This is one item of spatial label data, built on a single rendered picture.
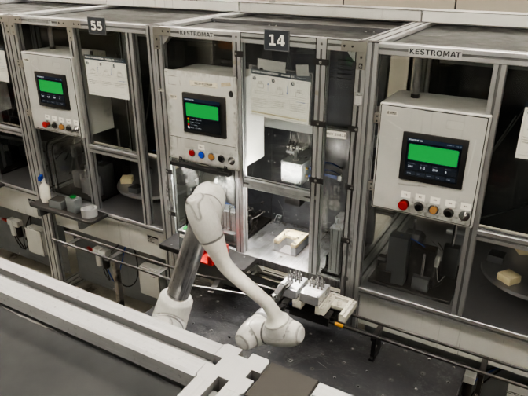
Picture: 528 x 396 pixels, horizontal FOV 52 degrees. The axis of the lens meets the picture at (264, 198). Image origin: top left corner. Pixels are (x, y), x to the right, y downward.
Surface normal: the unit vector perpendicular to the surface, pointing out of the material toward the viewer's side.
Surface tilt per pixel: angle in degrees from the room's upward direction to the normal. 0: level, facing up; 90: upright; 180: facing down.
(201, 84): 90
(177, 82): 90
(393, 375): 0
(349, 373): 0
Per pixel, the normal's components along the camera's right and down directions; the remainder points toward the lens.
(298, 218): -0.50, 0.36
